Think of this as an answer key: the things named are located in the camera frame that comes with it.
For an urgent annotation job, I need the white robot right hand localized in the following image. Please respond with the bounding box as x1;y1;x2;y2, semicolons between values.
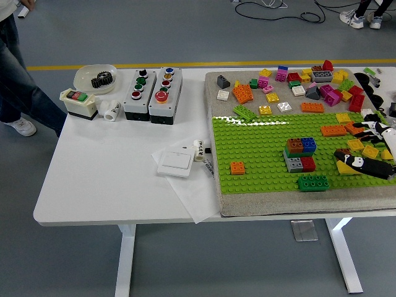
334;121;396;181

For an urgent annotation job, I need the dark green long brick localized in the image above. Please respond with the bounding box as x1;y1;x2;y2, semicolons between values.
298;174;331;193
283;147;317;161

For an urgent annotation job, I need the lime green studded baseplate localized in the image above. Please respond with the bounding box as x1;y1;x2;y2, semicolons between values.
211;110;396;195

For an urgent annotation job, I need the yellow curved brick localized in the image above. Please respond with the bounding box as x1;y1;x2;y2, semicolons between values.
336;159;359;176

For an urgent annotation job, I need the red long brick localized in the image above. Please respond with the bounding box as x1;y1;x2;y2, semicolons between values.
348;93;366;113

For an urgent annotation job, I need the blue square brick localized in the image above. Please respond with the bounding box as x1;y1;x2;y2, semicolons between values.
300;137;317;153

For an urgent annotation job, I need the large magenta brick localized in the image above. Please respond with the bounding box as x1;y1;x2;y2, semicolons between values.
323;90;343;108

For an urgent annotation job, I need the lime green square brick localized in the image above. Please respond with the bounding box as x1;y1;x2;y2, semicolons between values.
337;79;356;93

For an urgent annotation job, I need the large dark grey slope brick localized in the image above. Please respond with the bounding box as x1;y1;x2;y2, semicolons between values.
305;85;322;101

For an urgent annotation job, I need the light grey long brick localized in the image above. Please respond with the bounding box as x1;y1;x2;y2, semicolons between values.
311;71;334;83

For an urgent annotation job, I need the orange square brick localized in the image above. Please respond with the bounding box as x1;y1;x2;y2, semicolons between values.
230;161;246;176

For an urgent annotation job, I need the lime green long brick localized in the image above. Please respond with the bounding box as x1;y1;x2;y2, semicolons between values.
233;104;257;122

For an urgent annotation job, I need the wide orange brick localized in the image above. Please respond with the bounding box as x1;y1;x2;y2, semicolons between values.
231;84;256;105

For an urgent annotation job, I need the person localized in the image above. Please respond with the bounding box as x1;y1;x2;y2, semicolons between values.
0;0;67;139
339;0;396;30

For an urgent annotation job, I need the white table leg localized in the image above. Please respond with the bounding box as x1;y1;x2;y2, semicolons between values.
324;217;364;294
114;223;137;297

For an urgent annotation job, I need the silver floor plate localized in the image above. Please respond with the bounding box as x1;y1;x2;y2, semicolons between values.
290;219;319;242

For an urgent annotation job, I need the white plastic bowl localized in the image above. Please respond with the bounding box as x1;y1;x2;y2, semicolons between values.
73;64;118;95

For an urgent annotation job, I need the grey-brown mat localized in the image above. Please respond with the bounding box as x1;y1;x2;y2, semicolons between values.
204;67;396;218

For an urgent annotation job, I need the white pipe tee fitting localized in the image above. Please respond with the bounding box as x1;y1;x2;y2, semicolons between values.
96;99;122;122

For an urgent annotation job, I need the grey four-button control box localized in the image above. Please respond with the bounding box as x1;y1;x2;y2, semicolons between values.
123;69;158;121

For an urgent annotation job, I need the white printed label strip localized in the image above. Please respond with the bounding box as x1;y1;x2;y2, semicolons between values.
201;158;216;179

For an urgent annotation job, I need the grey emergency-stop control box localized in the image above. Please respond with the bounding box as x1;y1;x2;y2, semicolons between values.
148;66;183;126

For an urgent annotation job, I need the white tube with writing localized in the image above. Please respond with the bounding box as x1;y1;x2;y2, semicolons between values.
192;139;205;163

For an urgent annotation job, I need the white paper sheet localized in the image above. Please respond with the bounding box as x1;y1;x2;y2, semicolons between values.
150;145;219;224

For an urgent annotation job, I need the cream red-green switch box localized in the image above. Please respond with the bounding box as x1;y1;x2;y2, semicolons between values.
59;87;99;121

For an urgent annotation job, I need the black floor cable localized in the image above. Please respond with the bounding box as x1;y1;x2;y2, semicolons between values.
231;0;359;23

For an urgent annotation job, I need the white wall switch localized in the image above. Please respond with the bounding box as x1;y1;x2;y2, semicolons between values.
157;147;196;179

